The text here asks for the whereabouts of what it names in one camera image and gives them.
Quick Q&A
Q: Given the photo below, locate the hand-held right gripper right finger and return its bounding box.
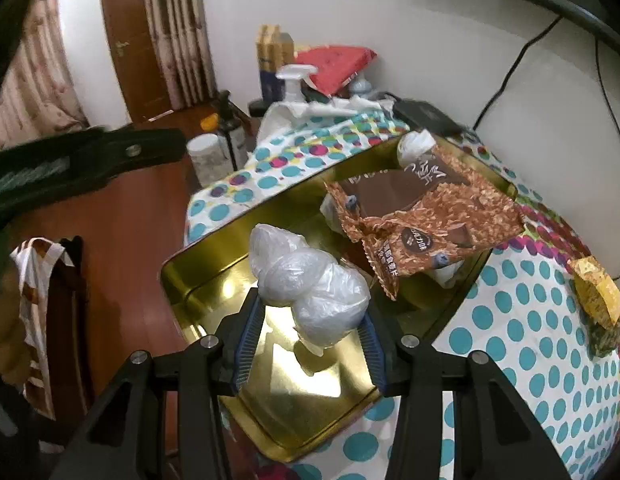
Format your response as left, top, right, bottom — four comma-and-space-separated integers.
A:
359, 310, 566, 480

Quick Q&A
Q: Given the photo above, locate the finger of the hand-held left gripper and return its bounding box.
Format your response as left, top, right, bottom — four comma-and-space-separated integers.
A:
102, 128, 189, 176

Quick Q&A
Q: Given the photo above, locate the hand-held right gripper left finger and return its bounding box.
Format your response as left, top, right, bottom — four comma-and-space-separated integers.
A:
50, 290, 265, 480

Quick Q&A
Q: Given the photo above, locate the white plastic bag bundle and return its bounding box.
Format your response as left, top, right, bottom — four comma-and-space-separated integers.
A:
248, 223, 371, 357

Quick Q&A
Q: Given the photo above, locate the gold tin box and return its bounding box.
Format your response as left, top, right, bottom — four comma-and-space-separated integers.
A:
160, 132, 519, 464

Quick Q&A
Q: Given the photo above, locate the brown chocolate oat snack bag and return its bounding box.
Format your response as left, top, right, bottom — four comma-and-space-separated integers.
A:
324, 145, 526, 302

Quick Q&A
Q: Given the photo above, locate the white jar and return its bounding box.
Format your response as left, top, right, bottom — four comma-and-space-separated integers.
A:
186, 134, 229, 189

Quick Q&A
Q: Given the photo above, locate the floral curtain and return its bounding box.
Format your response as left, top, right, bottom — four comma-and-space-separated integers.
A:
0, 0, 88, 137

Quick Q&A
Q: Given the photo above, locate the black pump bottle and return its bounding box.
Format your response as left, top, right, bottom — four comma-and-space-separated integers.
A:
217, 90, 251, 171

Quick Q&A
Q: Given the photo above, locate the wooden door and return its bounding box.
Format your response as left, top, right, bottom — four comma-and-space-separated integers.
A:
100, 0, 173, 124

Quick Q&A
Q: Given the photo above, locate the beige patterned curtain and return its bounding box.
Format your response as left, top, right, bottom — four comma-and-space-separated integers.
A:
142, 0, 216, 109

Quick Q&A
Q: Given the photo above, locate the white and orange cloth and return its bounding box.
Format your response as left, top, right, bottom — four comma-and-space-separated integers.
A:
10, 237, 66, 420

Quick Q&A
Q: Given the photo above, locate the polka dot tablecloth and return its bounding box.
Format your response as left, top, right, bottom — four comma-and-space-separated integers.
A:
182, 110, 620, 480

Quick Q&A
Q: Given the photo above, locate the dark wooden chair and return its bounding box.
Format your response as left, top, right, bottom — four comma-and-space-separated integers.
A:
37, 235, 96, 423

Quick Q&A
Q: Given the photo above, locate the yellow and blue carton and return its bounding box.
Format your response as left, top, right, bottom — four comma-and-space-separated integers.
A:
256, 24, 296, 106

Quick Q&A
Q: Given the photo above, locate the white spray bottle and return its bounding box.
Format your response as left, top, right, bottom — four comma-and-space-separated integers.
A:
276, 64, 319, 106

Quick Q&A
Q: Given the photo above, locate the red packet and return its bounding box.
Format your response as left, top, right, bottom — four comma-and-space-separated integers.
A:
295, 47, 379, 97

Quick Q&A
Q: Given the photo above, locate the crumpled white plastic bag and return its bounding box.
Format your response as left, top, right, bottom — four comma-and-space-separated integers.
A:
397, 130, 436, 169

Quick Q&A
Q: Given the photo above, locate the yellow orange snack bag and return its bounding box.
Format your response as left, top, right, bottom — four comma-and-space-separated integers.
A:
567, 256, 620, 329

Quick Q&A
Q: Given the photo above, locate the dark green spiky object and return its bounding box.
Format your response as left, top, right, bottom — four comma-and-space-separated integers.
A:
587, 320, 620, 359

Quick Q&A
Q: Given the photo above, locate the black flat device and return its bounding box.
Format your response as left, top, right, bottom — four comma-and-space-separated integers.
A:
392, 100, 463, 137

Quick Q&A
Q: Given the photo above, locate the thin black cable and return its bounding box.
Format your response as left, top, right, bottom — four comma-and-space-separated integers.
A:
594, 40, 620, 162

